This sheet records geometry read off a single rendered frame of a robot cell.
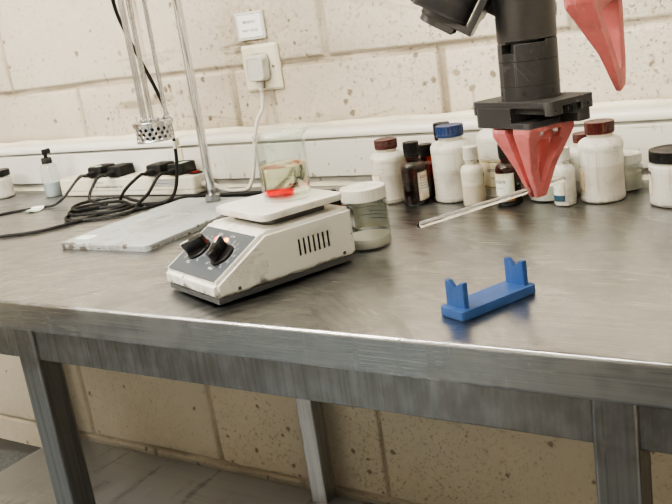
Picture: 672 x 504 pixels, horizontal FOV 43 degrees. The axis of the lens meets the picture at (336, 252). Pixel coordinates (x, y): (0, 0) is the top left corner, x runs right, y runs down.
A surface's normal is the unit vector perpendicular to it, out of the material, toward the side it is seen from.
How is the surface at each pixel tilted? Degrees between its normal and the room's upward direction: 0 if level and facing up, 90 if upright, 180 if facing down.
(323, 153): 90
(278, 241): 90
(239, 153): 90
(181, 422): 90
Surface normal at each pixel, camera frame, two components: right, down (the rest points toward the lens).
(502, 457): -0.53, 0.29
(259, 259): 0.59, 0.13
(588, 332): -0.14, -0.95
